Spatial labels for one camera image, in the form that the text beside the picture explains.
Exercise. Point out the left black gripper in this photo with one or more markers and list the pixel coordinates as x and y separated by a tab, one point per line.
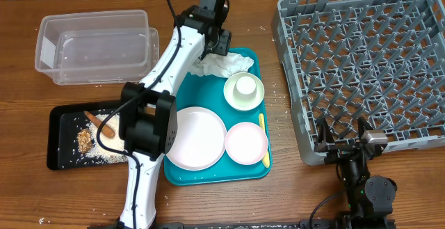
222	46

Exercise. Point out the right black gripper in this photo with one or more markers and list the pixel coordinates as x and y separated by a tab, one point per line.
325	142

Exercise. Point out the white napkin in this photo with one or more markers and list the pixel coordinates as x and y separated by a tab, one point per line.
221	66

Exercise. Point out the white cup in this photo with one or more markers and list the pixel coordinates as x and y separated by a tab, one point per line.
246	86

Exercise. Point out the pale green bowl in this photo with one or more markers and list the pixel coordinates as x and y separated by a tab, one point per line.
239	102

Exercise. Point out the large white plate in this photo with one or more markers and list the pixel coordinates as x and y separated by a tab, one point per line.
200	138

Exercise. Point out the orange carrot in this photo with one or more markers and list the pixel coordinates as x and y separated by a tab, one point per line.
106	130

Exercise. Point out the brown mushroom piece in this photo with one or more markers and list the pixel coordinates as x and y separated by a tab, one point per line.
84	141

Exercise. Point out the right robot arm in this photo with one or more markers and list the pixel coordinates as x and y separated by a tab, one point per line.
370	198

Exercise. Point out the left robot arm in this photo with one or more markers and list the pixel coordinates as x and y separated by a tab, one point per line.
148	113

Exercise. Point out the grey dishwasher rack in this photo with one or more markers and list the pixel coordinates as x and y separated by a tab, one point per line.
382	60

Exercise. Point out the teal serving tray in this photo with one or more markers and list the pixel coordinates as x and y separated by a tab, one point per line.
207	92

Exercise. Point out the yellow plastic spoon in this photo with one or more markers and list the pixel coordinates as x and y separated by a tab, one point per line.
266	159

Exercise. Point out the clear plastic bin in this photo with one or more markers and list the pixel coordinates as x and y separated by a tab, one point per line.
104	47

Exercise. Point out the black tray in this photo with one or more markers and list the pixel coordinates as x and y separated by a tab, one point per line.
65	123

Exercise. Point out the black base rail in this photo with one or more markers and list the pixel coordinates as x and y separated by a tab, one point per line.
303	224

